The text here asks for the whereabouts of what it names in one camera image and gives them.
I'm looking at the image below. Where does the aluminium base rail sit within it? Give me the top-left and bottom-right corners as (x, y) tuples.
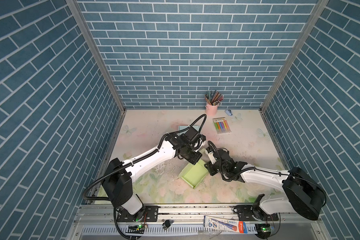
(67, 204), (330, 240)

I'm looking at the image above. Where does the pink pencil cup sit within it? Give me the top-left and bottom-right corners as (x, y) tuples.
(206, 104), (219, 117)

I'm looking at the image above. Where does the light green paper box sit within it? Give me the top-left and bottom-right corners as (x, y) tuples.
(179, 157), (209, 189)

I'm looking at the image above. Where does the left black corrugated cable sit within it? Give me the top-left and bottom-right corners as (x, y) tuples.
(81, 113), (208, 240)

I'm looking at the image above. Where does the left green circuit board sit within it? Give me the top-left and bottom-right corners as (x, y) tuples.
(126, 225), (146, 235)

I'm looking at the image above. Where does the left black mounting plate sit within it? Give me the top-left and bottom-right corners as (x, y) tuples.
(117, 206), (159, 223)

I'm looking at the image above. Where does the right black cable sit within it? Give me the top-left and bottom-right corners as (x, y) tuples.
(206, 140), (328, 208)

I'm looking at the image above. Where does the coloured pencils bundle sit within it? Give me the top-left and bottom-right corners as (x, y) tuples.
(204, 91), (224, 106)

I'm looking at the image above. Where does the white red blue package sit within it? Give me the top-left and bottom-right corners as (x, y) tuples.
(204, 216), (248, 234)

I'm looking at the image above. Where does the small black knob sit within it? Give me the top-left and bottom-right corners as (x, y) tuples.
(163, 220), (172, 231)

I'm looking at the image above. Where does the light blue paper box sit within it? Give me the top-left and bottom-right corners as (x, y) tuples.
(178, 125), (190, 134)

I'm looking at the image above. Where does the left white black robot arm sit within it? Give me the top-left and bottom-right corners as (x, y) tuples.
(82, 126), (206, 219)

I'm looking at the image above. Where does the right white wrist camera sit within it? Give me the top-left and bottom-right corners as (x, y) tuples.
(205, 147), (217, 165)

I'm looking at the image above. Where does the black mounting plate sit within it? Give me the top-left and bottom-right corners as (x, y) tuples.
(233, 204), (279, 222)
(117, 206), (159, 223)

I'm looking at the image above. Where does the pack of coloured markers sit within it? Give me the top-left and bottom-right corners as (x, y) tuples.
(213, 117), (231, 135)

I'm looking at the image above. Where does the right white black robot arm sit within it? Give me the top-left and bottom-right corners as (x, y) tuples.
(205, 147), (327, 221)

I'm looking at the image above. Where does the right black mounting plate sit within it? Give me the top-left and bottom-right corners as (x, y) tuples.
(233, 204), (279, 222)

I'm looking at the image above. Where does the right green lit device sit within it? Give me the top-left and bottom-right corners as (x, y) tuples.
(255, 224), (272, 240)

